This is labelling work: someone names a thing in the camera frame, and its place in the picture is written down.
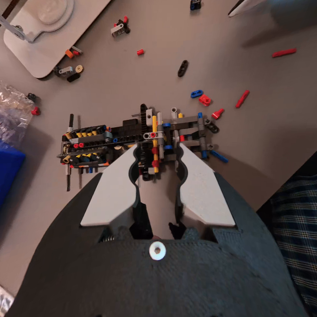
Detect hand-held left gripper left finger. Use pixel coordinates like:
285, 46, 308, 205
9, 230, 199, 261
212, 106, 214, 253
80, 144, 141, 234

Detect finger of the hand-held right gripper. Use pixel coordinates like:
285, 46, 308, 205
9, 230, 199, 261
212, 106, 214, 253
228, 0, 269, 18

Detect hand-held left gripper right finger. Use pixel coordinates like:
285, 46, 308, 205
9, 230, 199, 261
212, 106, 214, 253
174, 142, 236, 234

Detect lego technic car chassis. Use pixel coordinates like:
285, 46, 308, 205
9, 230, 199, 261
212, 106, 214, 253
56, 104, 214, 192

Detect long blue lego pin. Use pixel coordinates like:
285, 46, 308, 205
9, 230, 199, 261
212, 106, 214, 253
210, 150, 229, 163

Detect long red lego axle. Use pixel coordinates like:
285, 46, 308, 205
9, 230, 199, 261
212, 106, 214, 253
272, 48, 297, 58

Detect grey tan black lego assembly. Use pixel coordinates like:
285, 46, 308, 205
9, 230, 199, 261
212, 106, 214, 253
53, 65, 84, 83

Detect grey red black lego assembly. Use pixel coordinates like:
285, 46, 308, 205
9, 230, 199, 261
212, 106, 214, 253
111, 16, 131, 37

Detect orange and grey lego piece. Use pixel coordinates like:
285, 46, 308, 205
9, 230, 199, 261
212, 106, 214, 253
65, 46, 83, 59

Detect person's plaid trousers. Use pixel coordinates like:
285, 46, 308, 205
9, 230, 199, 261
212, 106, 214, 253
269, 173, 317, 316

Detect blue box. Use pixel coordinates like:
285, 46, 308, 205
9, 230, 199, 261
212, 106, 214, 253
0, 146, 26, 208

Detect clear plastic bag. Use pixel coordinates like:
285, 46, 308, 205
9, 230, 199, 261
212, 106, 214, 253
0, 83, 35, 149

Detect white monitor stand base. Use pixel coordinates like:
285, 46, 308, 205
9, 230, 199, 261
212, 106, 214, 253
4, 0, 112, 78

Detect metal bracket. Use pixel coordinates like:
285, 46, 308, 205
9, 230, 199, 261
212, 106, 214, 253
0, 15, 42, 44

